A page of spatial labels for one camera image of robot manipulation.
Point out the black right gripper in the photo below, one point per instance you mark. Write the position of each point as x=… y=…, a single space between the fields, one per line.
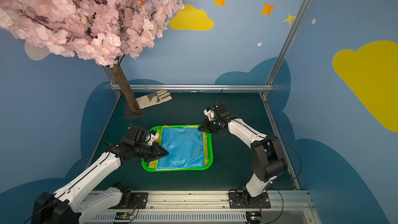
x=210 y=126

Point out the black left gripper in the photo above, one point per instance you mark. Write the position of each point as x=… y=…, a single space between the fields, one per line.
x=151 y=152

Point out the green plastic basket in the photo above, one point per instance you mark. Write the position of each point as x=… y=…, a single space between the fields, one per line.
x=210 y=157

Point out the lime green raincoat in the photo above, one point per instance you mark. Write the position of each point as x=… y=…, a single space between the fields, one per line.
x=159 y=133

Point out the blue raincoat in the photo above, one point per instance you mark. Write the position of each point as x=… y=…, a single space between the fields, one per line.
x=185 y=147

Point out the yellow raincoat front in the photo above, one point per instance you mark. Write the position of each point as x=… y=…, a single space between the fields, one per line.
x=153 y=164

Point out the yellow raincoat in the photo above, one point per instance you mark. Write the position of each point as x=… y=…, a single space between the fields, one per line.
x=205 y=149
x=153 y=164

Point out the yellow raincoat back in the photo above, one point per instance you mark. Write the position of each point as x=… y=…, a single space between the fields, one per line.
x=205 y=149

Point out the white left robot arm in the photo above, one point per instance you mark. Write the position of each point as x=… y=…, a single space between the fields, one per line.
x=68 y=204

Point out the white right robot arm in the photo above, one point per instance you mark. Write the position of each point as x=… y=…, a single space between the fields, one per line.
x=268 y=158

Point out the beige folded cloth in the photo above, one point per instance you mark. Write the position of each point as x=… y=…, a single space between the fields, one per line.
x=153 y=99

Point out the left circuit board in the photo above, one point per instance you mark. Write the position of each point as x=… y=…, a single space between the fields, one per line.
x=123 y=216

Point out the circuit board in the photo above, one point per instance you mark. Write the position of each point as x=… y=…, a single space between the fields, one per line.
x=253 y=218
x=123 y=216

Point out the right circuit board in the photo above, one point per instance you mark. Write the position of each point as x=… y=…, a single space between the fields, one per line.
x=253 y=218

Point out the pink cherry blossom tree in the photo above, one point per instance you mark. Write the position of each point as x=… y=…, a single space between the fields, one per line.
x=104 y=31

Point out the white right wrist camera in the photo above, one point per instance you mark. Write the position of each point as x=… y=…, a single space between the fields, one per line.
x=210 y=113

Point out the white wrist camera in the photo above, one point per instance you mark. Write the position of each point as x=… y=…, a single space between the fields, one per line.
x=210 y=113
x=153 y=137

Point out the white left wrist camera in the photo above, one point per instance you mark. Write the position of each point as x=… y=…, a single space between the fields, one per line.
x=153 y=137

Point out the aluminium frame crossbar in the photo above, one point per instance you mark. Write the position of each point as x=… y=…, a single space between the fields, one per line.
x=204 y=87

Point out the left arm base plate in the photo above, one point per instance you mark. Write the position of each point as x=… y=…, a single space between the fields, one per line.
x=135 y=199

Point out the tree base plate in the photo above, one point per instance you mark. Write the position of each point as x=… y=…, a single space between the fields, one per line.
x=130 y=114

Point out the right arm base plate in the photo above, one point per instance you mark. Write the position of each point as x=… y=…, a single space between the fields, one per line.
x=242 y=199

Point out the aluminium frame post left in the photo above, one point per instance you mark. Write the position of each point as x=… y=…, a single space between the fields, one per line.
x=110 y=77

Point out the aluminium frame post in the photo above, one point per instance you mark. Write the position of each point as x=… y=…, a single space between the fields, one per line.
x=110 y=77
x=301 y=14

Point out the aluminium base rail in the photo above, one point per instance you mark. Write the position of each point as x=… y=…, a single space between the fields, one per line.
x=212 y=207

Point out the aluminium frame post right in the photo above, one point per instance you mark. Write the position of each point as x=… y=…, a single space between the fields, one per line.
x=301 y=14

